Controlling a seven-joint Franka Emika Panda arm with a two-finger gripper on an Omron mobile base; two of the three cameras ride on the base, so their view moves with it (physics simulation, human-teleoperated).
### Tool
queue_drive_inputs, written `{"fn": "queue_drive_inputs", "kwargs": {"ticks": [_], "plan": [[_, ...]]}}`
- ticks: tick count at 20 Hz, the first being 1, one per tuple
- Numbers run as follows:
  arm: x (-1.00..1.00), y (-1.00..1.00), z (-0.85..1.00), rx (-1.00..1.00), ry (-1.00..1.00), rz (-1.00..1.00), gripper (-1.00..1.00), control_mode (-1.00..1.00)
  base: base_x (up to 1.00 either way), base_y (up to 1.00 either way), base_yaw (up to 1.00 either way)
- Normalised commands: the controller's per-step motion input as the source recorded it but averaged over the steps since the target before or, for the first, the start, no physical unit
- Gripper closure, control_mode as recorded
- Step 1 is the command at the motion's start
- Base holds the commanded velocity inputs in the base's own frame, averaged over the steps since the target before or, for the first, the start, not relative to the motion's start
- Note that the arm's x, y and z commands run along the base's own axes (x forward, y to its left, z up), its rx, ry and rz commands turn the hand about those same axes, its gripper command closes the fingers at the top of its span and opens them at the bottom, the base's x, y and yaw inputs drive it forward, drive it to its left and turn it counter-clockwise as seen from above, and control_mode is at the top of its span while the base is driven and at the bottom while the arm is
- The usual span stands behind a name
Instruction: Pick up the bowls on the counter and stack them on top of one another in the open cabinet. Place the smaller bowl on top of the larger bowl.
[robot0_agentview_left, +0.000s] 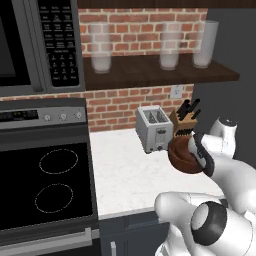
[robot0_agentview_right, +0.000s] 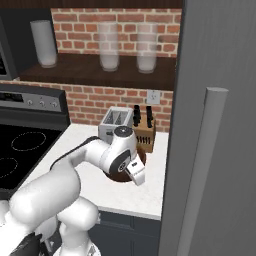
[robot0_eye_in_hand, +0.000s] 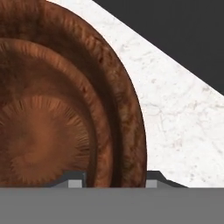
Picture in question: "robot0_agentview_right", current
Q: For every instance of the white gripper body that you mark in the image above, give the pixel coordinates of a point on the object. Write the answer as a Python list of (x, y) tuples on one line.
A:
[(138, 173)]

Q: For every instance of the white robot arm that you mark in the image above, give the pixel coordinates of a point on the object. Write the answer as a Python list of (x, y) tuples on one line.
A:
[(43, 196)]

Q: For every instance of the dark brown bowl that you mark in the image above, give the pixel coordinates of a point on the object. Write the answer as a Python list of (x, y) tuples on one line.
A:
[(120, 176)]

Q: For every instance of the dark grey counter cabinet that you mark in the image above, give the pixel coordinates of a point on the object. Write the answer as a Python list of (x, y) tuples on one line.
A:
[(130, 233)]

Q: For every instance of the wooden knife block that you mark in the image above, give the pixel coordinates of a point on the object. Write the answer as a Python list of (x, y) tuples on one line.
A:
[(146, 135)]

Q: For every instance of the silver toaster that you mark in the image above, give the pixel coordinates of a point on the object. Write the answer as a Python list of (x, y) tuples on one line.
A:
[(115, 122)]

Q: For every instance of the grey refrigerator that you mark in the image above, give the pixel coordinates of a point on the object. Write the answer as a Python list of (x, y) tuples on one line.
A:
[(213, 133)]

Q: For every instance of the dark wooden shelf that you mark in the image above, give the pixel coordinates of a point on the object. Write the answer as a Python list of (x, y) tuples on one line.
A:
[(100, 71)]

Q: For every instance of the black electric stove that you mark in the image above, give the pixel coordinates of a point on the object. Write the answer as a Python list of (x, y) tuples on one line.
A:
[(26, 130)]

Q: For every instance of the clear glass jar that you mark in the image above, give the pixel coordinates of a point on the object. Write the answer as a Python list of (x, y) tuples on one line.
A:
[(109, 46), (146, 48)]

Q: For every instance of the opaque white glass jar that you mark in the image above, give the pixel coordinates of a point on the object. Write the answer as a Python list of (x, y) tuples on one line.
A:
[(44, 43)]

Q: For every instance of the microwave oven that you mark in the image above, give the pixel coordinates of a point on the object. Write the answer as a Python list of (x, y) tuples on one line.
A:
[(6, 50)]

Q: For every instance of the white wall outlet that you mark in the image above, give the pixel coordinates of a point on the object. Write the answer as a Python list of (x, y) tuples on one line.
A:
[(153, 97)]

